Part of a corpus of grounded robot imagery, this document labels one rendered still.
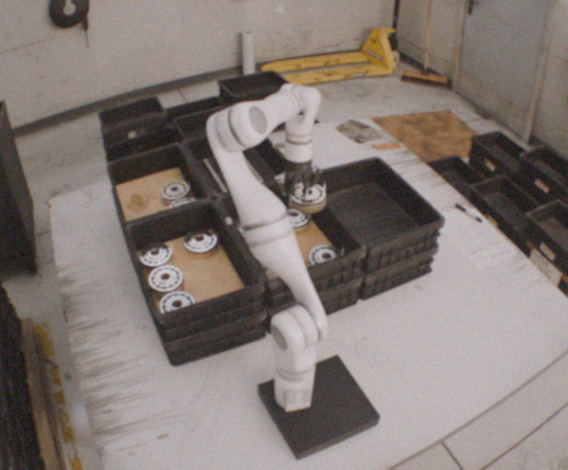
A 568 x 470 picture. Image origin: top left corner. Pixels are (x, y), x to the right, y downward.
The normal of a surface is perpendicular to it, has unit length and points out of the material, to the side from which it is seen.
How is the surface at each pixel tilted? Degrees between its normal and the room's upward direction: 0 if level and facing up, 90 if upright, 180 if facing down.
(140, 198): 0
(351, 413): 1
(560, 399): 0
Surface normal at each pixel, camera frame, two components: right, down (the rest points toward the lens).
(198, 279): 0.00, -0.76
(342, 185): 0.43, 0.59
